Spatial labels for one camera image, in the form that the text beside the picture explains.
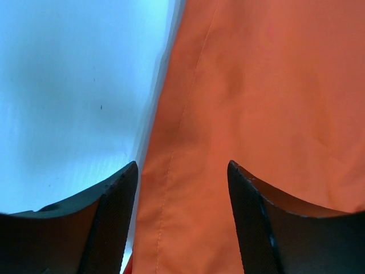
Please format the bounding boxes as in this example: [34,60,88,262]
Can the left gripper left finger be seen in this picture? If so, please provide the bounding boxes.
[1,162,138,274]

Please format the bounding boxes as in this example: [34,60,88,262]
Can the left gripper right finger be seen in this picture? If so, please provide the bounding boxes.
[227,161,364,273]

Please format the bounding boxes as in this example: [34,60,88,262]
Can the orange shorts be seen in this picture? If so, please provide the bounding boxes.
[131,1,364,273]

